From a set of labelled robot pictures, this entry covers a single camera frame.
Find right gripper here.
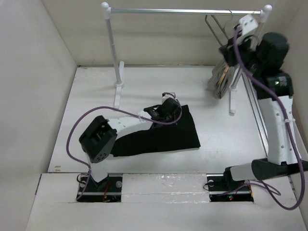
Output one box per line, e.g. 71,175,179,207
218,32,264,75

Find grey metal hanger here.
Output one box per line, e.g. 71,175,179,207
205,10,238,48

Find black trousers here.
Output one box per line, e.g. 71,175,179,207
111,105,201,157

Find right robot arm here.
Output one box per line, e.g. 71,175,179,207
219,32,308,190

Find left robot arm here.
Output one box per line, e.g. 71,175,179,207
79,93,182,191

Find wooden hanger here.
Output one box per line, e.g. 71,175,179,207
218,66,229,84

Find grey hanging trousers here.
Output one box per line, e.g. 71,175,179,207
207,59,238,99

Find silver clothes rack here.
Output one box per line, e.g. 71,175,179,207
100,2,272,108

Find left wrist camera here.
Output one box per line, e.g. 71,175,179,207
162,92,178,104

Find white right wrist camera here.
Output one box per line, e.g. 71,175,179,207
234,14,258,37

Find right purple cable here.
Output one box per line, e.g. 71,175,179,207
232,26,304,210

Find purple cable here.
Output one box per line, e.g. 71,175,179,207
66,92,183,200
232,26,304,210

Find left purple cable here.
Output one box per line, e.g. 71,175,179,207
66,92,183,200

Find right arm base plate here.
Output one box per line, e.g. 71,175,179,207
203,174,254,203

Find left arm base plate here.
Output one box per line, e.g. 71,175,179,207
76,174,123,203

